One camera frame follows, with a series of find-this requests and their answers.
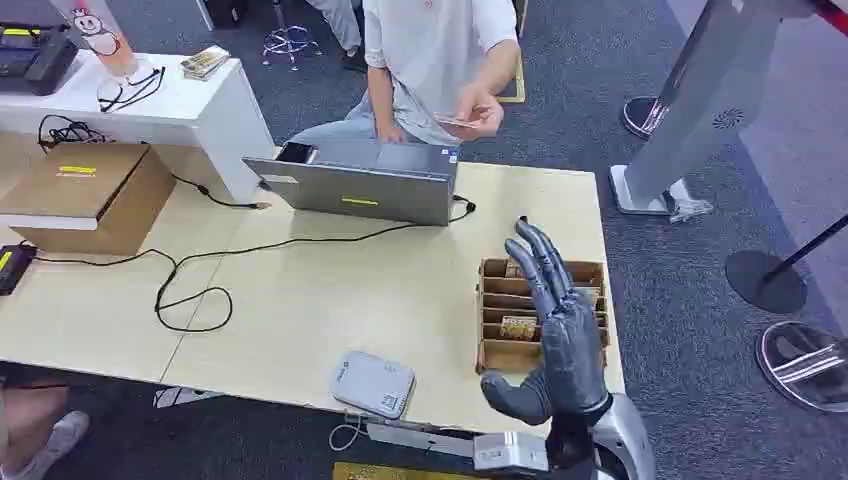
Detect wooden chair frame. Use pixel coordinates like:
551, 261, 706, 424
495, 0, 529, 105

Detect cartoon printed standee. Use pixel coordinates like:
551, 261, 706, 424
49, 0, 140, 79

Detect person's left hand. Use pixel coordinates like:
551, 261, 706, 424
453, 82, 506, 142

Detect chrome chair base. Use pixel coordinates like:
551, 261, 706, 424
261, 25, 323, 71

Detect black framed glasses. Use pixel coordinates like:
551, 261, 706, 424
97, 64, 167, 114

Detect black bag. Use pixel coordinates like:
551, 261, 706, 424
201, 0, 250, 29

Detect short black cable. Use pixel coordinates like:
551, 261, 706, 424
170, 173, 273, 212

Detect grey laptop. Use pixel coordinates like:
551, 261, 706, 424
241, 140, 460, 228

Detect small chrome stanchion base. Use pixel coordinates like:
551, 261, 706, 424
621, 95, 672, 142

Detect seated person's leg and shoe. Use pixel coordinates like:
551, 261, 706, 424
0, 380, 91, 480

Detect flat grey device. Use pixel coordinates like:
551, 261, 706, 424
329, 351, 417, 421

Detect white cable loop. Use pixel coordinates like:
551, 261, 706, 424
329, 413, 369, 454

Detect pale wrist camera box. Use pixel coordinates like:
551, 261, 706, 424
472, 431, 551, 473

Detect black stanchion with pole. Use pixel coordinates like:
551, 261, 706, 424
725, 213, 848, 315

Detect person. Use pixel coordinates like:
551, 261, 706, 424
289, 0, 525, 148

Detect stack of cards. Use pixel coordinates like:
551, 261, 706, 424
180, 44, 232, 82

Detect white power strip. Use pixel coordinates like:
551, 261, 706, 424
365, 422, 475, 458

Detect large chrome stanchion base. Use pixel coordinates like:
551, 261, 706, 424
755, 321, 848, 415

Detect black power adapter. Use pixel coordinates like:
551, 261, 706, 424
0, 243, 38, 297

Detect red barrier belt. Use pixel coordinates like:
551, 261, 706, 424
811, 0, 848, 38

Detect wooden card box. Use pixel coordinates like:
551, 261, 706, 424
475, 256, 611, 376

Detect white cabinet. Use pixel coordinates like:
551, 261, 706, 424
0, 49, 276, 205

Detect grey kiosk stand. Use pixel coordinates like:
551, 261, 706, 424
609, 0, 819, 225

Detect black equipment case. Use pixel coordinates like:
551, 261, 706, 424
0, 21, 81, 97

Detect white floor plate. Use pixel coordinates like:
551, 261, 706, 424
153, 387, 223, 410

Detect long black power cable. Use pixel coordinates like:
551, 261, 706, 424
19, 193, 477, 335

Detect black phone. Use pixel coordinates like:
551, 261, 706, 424
274, 141, 319, 166

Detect yellow floor sign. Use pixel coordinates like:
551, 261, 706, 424
331, 461, 492, 480

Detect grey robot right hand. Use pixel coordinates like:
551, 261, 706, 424
480, 217, 612, 427

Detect brown cardboard box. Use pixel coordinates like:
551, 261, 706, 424
0, 142, 178, 258

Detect standing person's legs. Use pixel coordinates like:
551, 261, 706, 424
307, 0, 369, 73

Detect black cable bundle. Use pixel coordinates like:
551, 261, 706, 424
36, 114, 111, 155

